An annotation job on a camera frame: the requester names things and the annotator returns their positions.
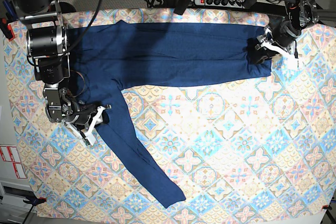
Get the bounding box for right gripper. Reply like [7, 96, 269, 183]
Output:
[62, 101, 112, 145]

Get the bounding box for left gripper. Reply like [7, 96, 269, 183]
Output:
[248, 21, 301, 70]

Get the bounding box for blue long-sleeve shirt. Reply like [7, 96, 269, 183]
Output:
[68, 21, 271, 207]

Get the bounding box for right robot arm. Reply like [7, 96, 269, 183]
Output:
[13, 0, 111, 145]

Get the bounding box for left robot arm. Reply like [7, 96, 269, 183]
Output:
[250, 0, 335, 64]

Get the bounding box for white red-bordered label stickers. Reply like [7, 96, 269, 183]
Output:
[1, 145, 27, 179]

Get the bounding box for patterned tile tablecloth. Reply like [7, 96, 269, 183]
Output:
[1, 22, 335, 223]

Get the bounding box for black clamp bottom left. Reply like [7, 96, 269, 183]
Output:
[23, 196, 46, 207]

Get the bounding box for white power strip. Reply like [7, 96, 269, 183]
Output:
[193, 0, 245, 8]

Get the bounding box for black round stand base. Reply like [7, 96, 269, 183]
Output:
[59, 2, 76, 14]

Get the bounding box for black red table clamp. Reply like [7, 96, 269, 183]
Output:
[1, 18, 15, 41]

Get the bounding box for black clamp bottom right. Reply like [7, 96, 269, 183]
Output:
[322, 205, 332, 210]

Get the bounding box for black bar under mount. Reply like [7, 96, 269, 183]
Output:
[174, 0, 191, 15]

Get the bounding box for blue handled clamp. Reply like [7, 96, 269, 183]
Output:
[3, 0, 18, 22]

